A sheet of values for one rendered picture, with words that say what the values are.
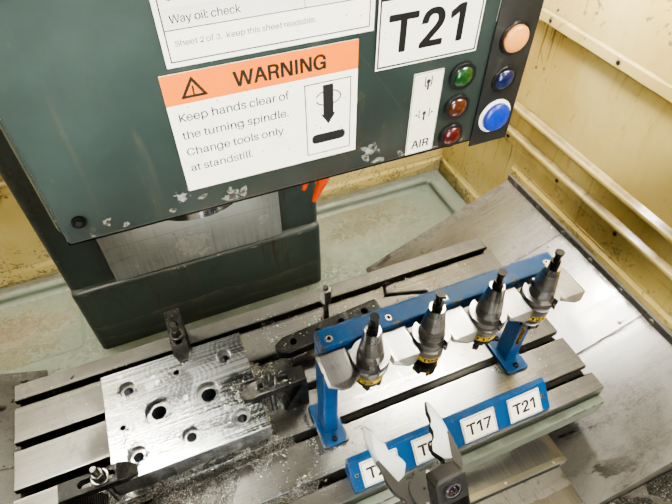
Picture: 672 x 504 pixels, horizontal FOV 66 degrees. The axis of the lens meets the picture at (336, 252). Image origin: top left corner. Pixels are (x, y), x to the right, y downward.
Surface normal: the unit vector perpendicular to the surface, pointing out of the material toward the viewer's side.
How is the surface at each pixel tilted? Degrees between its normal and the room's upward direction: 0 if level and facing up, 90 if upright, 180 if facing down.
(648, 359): 24
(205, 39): 90
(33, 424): 0
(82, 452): 0
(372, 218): 0
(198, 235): 90
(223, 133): 90
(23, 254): 90
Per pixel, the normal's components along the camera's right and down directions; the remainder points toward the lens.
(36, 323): 0.00, -0.68
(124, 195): 0.38, 0.68
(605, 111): -0.93, 0.28
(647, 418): -0.38, -0.50
